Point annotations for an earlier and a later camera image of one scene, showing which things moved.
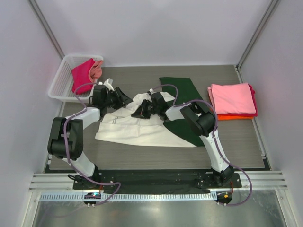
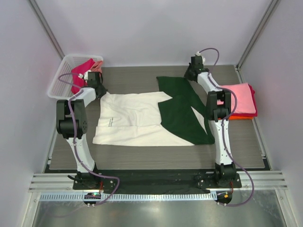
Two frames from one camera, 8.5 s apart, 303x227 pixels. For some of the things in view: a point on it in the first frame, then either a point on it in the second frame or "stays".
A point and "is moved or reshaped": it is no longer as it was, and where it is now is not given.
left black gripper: [124, 99] → [103, 91]
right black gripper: [141, 112] → [186, 75]
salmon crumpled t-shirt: [95, 70] stays
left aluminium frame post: [47, 28] stays
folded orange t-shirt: [224, 117] stays
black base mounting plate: [155, 181] stays
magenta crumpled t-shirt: [80, 76] stays
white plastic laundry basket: [61, 88] stays
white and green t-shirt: [119, 125] is moved or reshaped
